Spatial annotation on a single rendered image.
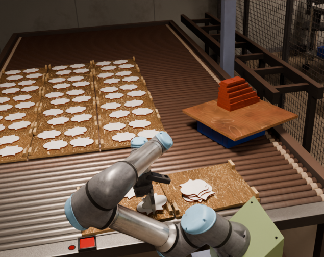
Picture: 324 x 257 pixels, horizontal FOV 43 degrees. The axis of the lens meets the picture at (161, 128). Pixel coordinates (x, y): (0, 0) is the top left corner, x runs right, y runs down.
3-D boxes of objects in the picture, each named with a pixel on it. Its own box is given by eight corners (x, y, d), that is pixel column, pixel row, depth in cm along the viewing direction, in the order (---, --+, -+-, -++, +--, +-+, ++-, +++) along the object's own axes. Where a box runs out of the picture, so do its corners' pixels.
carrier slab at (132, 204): (174, 219, 185) (174, 216, 185) (81, 237, 177) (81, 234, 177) (156, 178, 216) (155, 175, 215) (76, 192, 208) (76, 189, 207)
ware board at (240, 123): (297, 117, 250) (298, 114, 249) (234, 141, 227) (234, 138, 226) (241, 94, 288) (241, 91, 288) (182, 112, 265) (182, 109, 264)
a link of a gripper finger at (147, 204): (143, 216, 185) (139, 196, 185) (156, 213, 186) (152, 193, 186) (144, 217, 182) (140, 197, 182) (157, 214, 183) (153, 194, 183)
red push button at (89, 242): (95, 249, 171) (94, 246, 171) (80, 251, 170) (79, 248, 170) (94, 239, 177) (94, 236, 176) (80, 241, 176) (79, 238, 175)
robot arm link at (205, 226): (232, 237, 146) (206, 220, 140) (204, 254, 152) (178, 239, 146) (226, 211, 156) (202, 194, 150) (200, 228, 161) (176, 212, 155)
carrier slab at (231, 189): (259, 201, 194) (260, 199, 193) (176, 219, 185) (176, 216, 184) (229, 164, 225) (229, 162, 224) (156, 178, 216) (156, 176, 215)
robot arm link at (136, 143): (127, 145, 171) (131, 134, 178) (130, 167, 176) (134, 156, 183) (146, 145, 170) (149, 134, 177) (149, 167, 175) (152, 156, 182)
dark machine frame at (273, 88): (308, 205, 338) (324, 86, 292) (264, 212, 332) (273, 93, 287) (207, 83, 601) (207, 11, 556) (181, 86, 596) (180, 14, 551)
